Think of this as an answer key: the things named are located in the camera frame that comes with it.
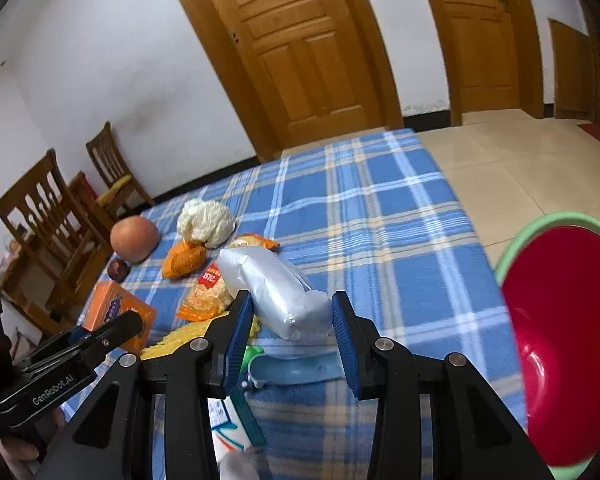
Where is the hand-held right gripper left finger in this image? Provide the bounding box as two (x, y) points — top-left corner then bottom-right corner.
(30, 290), (255, 480)

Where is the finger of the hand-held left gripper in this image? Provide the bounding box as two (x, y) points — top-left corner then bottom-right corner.
(70, 310), (145, 361)

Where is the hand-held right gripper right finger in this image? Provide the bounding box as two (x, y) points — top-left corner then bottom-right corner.
(331, 290), (556, 480)

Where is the orange cardboard box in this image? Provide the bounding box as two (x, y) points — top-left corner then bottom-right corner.
(84, 280), (158, 353)

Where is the yellow snack packet red label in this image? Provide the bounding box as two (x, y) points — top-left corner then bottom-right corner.
(176, 260), (236, 322)

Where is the yellow crinkled wrapper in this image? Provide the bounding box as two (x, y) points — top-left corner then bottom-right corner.
(141, 317), (259, 361)

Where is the light blue plastic holder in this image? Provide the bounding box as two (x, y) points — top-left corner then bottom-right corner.
(240, 345), (348, 391)

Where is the silver foil bag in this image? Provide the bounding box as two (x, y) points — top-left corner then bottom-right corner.
(216, 246), (332, 342)

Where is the white carton with green edge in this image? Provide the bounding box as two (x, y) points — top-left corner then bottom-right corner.
(207, 390), (268, 467)

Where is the orange snack packet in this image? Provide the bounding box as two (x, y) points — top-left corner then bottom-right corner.
(229, 234), (280, 253)

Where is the red basin with green rim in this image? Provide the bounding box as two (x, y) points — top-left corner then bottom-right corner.
(494, 212), (600, 480)

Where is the person's left hand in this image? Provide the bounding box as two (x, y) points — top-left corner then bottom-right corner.
(0, 407), (68, 480)

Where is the large orange-pink apple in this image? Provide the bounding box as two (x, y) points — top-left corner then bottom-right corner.
(110, 216), (161, 264)

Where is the orange sweet potato toy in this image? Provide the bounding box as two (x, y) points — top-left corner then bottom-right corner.
(161, 244), (207, 280)

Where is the large wooden chair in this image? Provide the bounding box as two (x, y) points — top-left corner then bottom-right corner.
(0, 149), (113, 333)

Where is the white cauliflower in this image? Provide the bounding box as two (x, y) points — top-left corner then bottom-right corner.
(176, 199), (237, 249)

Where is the blue plaid blanket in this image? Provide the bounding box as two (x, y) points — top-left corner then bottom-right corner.
(55, 127), (526, 480)

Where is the wooden chair with red cushion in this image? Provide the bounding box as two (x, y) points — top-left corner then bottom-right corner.
(67, 171), (117, 241)

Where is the wooden chair with yellow item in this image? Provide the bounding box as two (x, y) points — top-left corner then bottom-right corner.
(86, 121), (156, 211)

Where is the wooden panel door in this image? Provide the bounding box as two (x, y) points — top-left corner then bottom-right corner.
(432, 0), (526, 112)
(190, 0), (376, 133)

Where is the wooden door frame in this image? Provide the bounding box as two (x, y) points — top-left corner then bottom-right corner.
(160, 0), (406, 163)
(412, 0), (546, 128)

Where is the wooden wall panel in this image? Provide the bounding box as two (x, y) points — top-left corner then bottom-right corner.
(547, 17), (599, 121)

